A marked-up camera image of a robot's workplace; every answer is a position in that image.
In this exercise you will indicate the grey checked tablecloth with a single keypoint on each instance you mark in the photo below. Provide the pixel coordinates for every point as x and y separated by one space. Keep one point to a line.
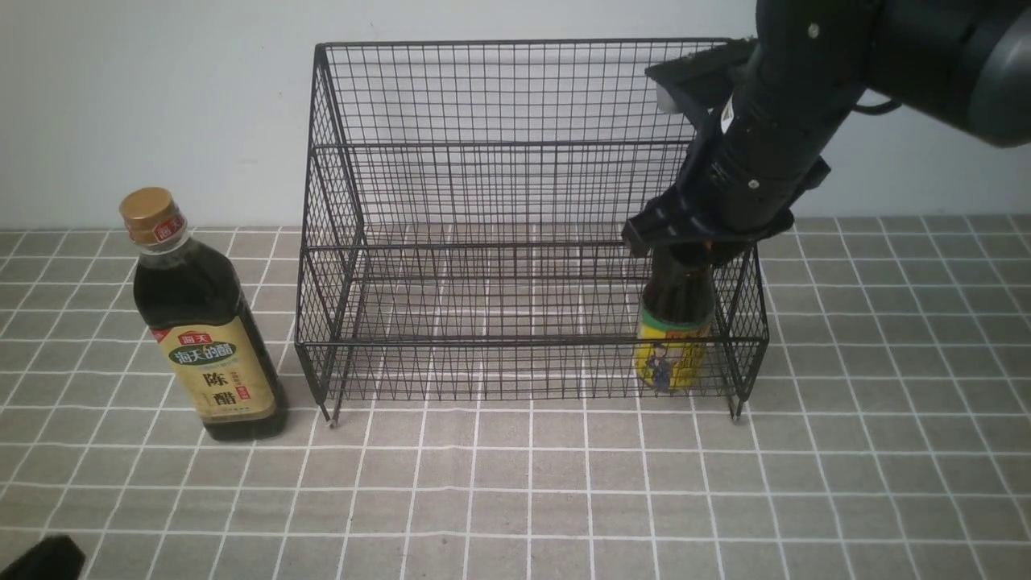
887 436

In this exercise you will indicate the small sauce bottle orange cap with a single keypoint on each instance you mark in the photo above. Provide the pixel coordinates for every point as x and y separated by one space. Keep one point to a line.
676 310

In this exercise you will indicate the dark vinegar bottle gold cap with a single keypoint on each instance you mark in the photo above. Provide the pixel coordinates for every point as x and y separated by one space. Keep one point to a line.
191 299

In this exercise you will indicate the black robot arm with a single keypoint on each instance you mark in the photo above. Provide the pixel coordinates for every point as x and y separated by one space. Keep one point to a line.
765 107
54 557

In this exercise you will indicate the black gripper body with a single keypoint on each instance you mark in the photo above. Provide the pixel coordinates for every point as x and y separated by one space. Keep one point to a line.
714 211

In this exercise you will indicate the black wire mesh rack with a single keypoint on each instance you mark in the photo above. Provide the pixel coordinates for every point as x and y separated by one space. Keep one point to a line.
461 235

